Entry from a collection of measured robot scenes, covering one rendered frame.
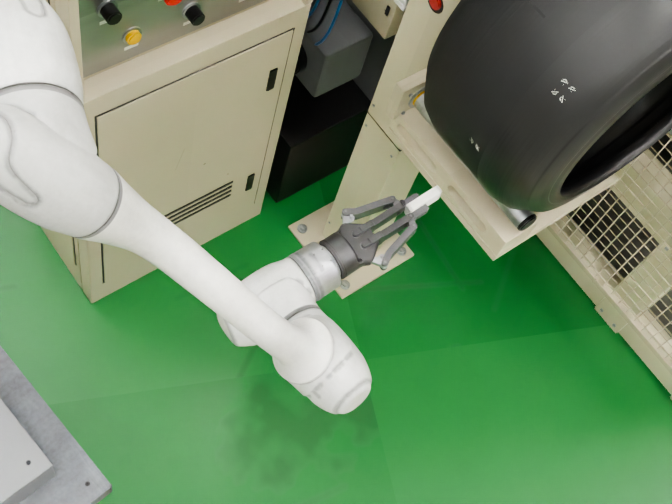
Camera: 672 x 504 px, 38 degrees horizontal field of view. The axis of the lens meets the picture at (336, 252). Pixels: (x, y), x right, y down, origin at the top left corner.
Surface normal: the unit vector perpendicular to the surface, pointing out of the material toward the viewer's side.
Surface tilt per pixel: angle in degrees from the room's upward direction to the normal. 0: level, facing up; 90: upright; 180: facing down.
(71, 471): 0
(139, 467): 0
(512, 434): 0
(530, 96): 67
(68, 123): 45
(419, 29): 90
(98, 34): 90
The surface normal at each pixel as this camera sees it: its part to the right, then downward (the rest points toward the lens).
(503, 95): -0.70, 0.30
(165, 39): 0.58, 0.76
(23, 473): 0.21, -0.51
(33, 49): 0.43, -0.51
